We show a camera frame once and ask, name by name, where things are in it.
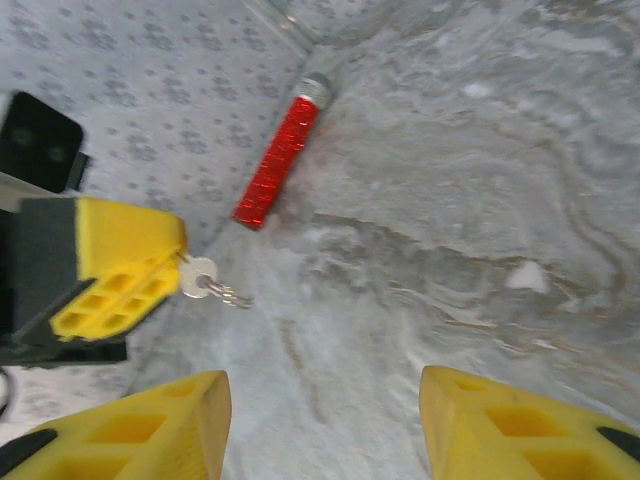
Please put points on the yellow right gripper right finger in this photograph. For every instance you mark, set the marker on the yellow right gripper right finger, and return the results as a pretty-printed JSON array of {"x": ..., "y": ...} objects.
[{"x": 500, "y": 440}]

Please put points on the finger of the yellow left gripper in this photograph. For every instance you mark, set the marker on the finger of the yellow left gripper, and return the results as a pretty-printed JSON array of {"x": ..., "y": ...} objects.
[
  {"x": 150, "y": 287},
  {"x": 125, "y": 235}
]

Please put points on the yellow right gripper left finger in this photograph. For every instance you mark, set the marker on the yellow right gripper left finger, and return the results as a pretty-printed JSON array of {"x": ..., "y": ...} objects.
[{"x": 150, "y": 435}]

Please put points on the small silver key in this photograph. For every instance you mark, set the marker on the small silver key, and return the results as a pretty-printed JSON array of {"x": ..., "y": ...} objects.
[{"x": 192, "y": 272}]

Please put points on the red glitter tube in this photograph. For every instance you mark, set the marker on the red glitter tube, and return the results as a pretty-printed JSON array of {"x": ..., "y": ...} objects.
[{"x": 280, "y": 160}]

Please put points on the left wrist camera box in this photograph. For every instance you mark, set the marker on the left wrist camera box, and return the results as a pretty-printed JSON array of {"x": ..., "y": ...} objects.
[{"x": 40, "y": 140}]

